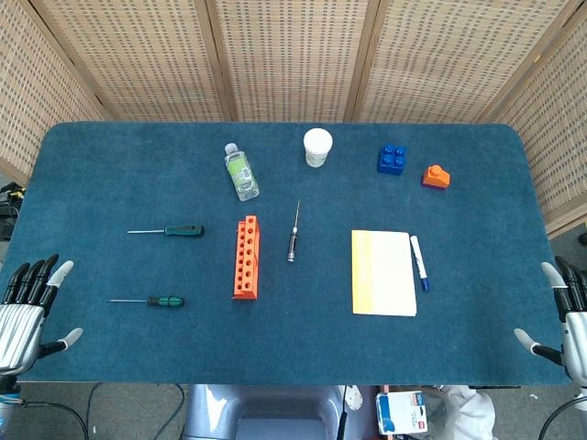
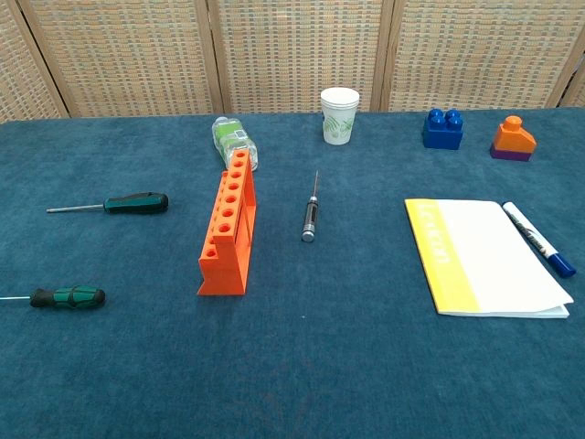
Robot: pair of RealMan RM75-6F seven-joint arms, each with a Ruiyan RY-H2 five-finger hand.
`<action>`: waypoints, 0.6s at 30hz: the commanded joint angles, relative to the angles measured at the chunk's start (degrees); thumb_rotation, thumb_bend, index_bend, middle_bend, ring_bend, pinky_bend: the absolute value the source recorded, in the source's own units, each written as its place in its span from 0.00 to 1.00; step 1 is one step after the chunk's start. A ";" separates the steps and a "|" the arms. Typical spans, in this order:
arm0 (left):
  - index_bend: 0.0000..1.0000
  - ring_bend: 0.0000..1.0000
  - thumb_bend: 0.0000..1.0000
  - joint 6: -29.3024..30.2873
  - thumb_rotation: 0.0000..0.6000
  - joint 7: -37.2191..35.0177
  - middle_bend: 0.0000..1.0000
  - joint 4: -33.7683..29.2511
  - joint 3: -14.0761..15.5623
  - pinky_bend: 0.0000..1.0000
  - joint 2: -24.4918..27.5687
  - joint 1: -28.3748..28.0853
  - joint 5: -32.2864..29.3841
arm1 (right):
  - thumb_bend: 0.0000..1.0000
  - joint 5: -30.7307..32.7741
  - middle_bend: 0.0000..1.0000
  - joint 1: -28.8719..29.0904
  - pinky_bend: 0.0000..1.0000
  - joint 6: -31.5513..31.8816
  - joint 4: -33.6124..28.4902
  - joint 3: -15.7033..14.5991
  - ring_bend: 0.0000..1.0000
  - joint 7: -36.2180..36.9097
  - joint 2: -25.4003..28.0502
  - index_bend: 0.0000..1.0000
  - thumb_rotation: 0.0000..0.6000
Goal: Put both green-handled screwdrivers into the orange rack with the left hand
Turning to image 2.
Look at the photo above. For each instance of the green screwdriver short thick shaft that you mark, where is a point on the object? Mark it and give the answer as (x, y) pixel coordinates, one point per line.
(137, 203)

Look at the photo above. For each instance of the green screwdriver thin long shaft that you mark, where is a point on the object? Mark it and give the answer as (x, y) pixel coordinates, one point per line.
(68, 297)

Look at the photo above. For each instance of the orange slotted tool rack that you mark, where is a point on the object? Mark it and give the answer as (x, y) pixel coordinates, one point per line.
(228, 270)

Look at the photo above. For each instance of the black silver precision screwdriver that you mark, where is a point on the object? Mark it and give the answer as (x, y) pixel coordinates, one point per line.
(309, 219)

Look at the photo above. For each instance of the clear plastic bottle green label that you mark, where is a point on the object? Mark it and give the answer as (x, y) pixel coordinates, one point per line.
(228, 137)

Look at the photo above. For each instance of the white paper cup leaf print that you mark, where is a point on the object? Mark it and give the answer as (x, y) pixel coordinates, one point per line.
(339, 119)

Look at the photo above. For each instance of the blue felt table cover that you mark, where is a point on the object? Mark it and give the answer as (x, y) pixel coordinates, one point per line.
(292, 366)

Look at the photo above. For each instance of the woven wicker folding screen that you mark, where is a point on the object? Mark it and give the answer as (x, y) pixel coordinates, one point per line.
(292, 50)

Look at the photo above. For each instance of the blue building block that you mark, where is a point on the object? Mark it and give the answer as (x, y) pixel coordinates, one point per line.
(442, 135)

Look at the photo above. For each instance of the yellow white notebook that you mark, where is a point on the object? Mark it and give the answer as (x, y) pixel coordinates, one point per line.
(493, 260)

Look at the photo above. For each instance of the orange purple building block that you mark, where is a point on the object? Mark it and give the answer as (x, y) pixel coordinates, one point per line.
(513, 139)

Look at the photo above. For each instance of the white marker blue cap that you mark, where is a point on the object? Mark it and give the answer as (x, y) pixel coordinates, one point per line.
(530, 233)

